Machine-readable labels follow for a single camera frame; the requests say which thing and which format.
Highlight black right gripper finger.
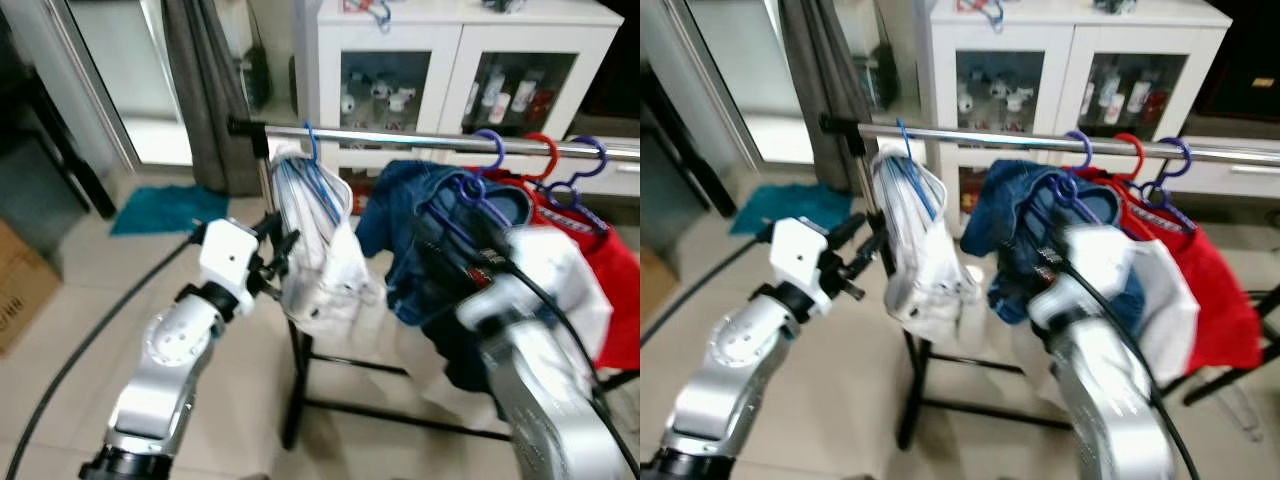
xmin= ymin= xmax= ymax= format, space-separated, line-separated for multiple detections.
xmin=415 ymin=218 xmax=456 ymax=273
xmin=1000 ymin=235 xmax=1036 ymax=289
xmin=1040 ymin=205 xmax=1073 ymax=251
xmin=463 ymin=200 xmax=501 ymax=246

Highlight purple plastic hanger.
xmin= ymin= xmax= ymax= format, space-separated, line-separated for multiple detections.
xmin=413 ymin=128 xmax=519 ymax=251
xmin=1020 ymin=128 xmax=1106 ymax=251
xmin=1135 ymin=136 xmax=1199 ymax=239
xmin=540 ymin=136 xmax=613 ymax=239

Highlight blue garment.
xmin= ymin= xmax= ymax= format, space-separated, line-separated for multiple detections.
xmin=972 ymin=158 xmax=1149 ymax=326
xmin=355 ymin=160 xmax=536 ymax=393

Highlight beige jacket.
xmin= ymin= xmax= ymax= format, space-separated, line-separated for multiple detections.
xmin=268 ymin=145 xmax=386 ymax=341
xmin=868 ymin=145 xmax=986 ymax=346

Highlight teal floor mat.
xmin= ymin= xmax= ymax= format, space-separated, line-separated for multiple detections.
xmin=728 ymin=183 xmax=856 ymax=236
xmin=110 ymin=183 xmax=231 ymax=238

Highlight chrome and black clothes rack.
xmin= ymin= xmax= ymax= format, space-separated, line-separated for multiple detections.
xmin=818 ymin=112 xmax=1280 ymax=453
xmin=226 ymin=116 xmax=641 ymax=453

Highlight grey curtain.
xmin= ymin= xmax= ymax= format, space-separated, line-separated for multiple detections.
xmin=778 ymin=0 xmax=871 ymax=191
xmin=160 ymin=0 xmax=263 ymax=196

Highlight red T-shirt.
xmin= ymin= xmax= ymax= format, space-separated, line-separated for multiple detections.
xmin=470 ymin=168 xmax=641 ymax=371
xmin=1085 ymin=165 xmax=1263 ymax=373

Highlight white TV console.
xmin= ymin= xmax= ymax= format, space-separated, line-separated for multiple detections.
xmin=608 ymin=120 xmax=641 ymax=198
xmin=1185 ymin=118 xmax=1280 ymax=199

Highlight brown cardboard box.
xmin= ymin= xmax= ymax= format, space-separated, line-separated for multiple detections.
xmin=640 ymin=248 xmax=669 ymax=313
xmin=0 ymin=218 xmax=63 ymax=358

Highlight white glass-door cabinet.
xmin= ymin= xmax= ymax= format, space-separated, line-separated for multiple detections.
xmin=295 ymin=0 xmax=626 ymax=216
xmin=918 ymin=0 xmax=1233 ymax=216

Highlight glass sliding door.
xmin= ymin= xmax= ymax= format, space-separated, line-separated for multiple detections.
xmin=640 ymin=0 xmax=816 ymax=166
xmin=30 ymin=0 xmax=193 ymax=171

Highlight black television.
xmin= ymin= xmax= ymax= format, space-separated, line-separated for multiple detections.
xmin=578 ymin=0 xmax=641 ymax=123
xmin=1195 ymin=0 xmax=1280 ymax=123

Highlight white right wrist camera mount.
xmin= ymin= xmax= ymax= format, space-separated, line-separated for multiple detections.
xmin=1030 ymin=225 xmax=1136 ymax=329
xmin=458 ymin=228 xmax=581 ymax=333

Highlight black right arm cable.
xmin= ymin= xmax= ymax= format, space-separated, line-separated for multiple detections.
xmin=1058 ymin=258 xmax=1201 ymax=480
xmin=495 ymin=255 xmax=641 ymax=476

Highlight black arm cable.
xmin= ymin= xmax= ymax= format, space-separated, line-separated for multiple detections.
xmin=640 ymin=238 xmax=766 ymax=348
xmin=495 ymin=255 xmax=641 ymax=476
xmin=1058 ymin=258 xmax=1201 ymax=480
xmin=5 ymin=235 xmax=193 ymax=480

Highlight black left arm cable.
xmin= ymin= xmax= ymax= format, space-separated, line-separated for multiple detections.
xmin=640 ymin=238 xmax=766 ymax=348
xmin=5 ymin=235 xmax=193 ymax=480

